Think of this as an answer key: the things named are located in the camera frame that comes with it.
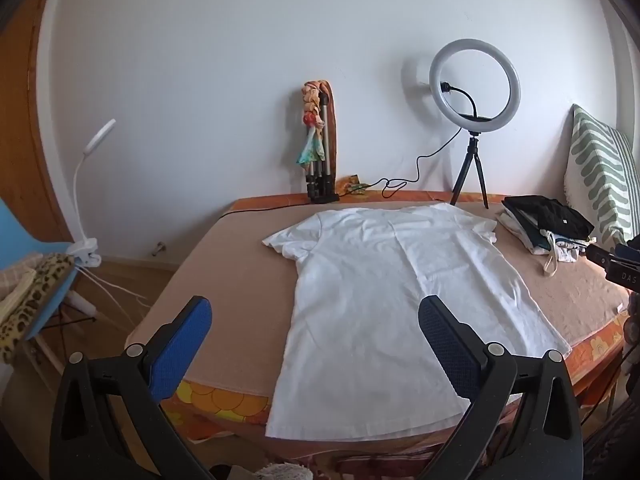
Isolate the black folded garment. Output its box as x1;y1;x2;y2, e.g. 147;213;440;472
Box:
501;195;596;238

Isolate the folded silver tripod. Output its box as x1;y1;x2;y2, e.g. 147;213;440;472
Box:
306;91;337;204

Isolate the green patterned pillow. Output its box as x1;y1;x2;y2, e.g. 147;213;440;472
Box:
564;104;640;256

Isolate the blue chair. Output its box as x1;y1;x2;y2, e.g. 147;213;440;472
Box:
0;197;98;361

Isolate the black ring light cable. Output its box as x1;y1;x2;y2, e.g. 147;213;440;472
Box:
220;126;464;218

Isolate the white clip lamp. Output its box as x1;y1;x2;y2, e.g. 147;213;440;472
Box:
67;119;117;267

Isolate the white lamp cable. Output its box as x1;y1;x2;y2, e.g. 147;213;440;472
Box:
75;264;152;313

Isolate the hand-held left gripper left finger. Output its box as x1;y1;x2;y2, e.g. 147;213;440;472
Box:
49;296;213;480

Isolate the cream checked cloth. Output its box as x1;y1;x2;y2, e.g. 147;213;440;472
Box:
0;255;38;322

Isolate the colourful knotted scarf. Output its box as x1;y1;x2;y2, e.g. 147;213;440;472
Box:
296;80;331;167

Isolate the white t-shirt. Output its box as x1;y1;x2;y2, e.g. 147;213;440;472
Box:
261;203;572;442

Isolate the wooden door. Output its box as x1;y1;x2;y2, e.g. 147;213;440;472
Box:
0;0;73;246

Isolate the cream tote bag strap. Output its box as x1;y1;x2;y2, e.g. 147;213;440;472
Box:
542;230;565;277

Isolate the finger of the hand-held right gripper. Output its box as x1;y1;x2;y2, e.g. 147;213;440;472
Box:
586;243;617;270

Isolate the orange upright cushion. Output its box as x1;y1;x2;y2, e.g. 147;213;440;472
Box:
320;79;342;196

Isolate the orange floral bed sheet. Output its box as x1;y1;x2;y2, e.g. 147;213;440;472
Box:
125;191;640;443

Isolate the leopard print cloth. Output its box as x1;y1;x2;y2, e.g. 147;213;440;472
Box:
0;253;76;363

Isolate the small black tripod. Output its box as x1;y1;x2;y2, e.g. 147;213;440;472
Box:
450;132;490;209

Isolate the pile of folded clothes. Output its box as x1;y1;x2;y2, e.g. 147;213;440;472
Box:
496;210;598;264

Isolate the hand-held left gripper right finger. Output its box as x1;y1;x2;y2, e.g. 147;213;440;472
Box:
418;295;585;480

